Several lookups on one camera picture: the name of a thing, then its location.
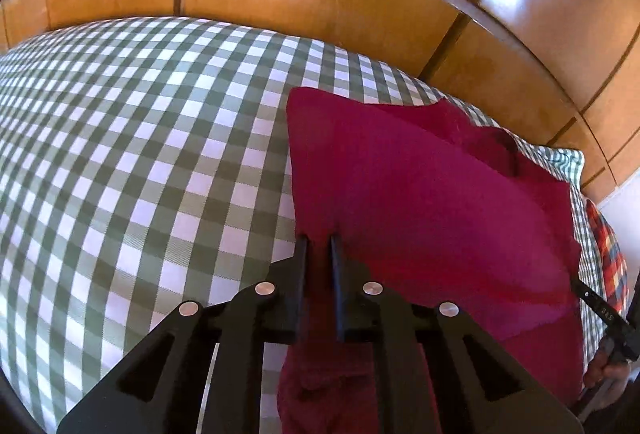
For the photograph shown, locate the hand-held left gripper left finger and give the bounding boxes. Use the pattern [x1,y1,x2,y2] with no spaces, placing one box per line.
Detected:
[57,235,310,434]

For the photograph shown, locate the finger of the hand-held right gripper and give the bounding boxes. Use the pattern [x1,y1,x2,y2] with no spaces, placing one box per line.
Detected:
[570,276,601,309]

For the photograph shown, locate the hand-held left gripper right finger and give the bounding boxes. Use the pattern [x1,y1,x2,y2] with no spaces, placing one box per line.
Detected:
[326,235,585,434]

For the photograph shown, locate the dark red fleece garment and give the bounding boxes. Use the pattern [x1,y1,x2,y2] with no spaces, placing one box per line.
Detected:
[276,86,586,434]

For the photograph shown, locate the person's right hand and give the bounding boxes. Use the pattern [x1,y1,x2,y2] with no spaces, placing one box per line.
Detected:
[584,346,632,390]

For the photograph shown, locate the multicoloured checked pillow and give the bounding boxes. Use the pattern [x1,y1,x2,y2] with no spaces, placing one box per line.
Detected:
[582,199,632,319]

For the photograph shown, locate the green checked bed sheet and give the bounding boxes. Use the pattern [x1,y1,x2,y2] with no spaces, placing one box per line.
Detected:
[0,16,601,434]

